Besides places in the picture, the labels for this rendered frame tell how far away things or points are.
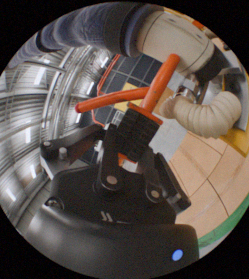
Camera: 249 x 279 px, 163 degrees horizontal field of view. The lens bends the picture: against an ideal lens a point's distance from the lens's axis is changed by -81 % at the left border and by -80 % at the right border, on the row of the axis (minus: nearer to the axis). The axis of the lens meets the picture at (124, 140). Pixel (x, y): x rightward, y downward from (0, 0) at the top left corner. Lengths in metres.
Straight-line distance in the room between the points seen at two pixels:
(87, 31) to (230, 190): 0.84
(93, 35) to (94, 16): 0.06
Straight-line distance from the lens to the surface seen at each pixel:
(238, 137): 0.15
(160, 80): 0.16
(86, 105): 0.19
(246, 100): 0.18
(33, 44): 0.48
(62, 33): 0.29
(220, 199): 0.70
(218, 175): 0.74
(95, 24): 0.21
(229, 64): 0.22
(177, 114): 0.15
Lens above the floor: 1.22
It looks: 5 degrees down
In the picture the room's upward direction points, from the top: 65 degrees counter-clockwise
